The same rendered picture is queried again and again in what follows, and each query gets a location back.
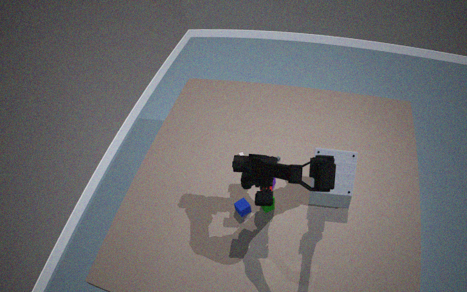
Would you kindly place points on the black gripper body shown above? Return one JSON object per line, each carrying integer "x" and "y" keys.
{"x": 264, "y": 197}

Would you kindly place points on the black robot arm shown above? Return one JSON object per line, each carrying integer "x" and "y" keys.
{"x": 255, "y": 168}

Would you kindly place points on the blue cube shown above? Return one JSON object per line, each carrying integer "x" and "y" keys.
{"x": 242, "y": 207}

